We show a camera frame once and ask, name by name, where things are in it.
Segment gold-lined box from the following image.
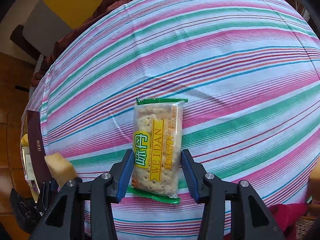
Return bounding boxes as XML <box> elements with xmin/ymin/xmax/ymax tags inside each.
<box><xmin>20</xmin><ymin>110</ymin><xmax>54</xmax><ymax>197</ymax></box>

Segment grey yellow blue sofa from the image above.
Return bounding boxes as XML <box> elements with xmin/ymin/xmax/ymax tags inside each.
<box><xmin>22</xmin><ymin>0</ymin><xmax>112</xmax><ymax>58</ymax></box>

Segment tan block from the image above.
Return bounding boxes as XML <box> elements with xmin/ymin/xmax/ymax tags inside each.
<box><xmin>307</xmin><ymin>166</ymin><xmax>320</xmax><ymax>202</ymax></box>

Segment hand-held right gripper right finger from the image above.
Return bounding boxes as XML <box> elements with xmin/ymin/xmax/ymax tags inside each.
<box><xmin>180</xmin><ymin>149</ymin><xmax>287</xmax><ymax>240</ymax></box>

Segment woven basket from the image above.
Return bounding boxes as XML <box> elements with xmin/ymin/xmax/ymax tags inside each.
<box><xmin>295</xmin><ymin>215</ymin><xmax>320</xmax><ymax>240</ymax></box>

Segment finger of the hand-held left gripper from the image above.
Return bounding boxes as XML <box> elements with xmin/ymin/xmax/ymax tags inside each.
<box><xmin>37</xmin><ymin>177</ymin><xmax>59</xmax><ymax>210</ymax></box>

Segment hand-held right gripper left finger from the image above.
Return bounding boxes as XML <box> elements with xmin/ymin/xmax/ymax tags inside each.
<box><xmin>30</xmin><ymin>149</ymin><xmax>135</xmax><ymax>240</ymax></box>

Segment red cloth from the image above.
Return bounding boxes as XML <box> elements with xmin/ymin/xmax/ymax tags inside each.
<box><xmin>269</xmin><ymin>202</ymin><xmax>313</xmax><ymax>240</ymax></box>

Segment maroon blanket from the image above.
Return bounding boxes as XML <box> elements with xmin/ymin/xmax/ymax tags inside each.
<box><xmin>31</xmin><ymin>0</ymin><xmax>180</xmax><ymax>87</ymax></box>

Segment green cracker packet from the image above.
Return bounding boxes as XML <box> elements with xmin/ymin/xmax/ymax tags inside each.
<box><xmin>126</xmin><ymin>97</ymin><xmax>188</xmax><ymax>204</ymax></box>

